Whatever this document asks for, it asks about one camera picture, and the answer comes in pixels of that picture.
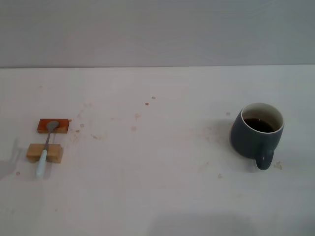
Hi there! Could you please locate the grey ceramic coffee cup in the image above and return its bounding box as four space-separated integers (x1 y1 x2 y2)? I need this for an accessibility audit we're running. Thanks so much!
229 102 285 171

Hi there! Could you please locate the blue handled metal spoon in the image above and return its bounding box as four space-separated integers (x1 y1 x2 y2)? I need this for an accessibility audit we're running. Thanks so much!
35 120 60 179

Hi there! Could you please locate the reddish brown wooden block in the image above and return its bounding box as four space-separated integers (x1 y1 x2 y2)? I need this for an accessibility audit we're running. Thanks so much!
36 118 70 134

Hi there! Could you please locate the light notched wooden block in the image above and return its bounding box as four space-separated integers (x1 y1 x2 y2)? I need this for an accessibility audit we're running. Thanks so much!
26 143 64 164

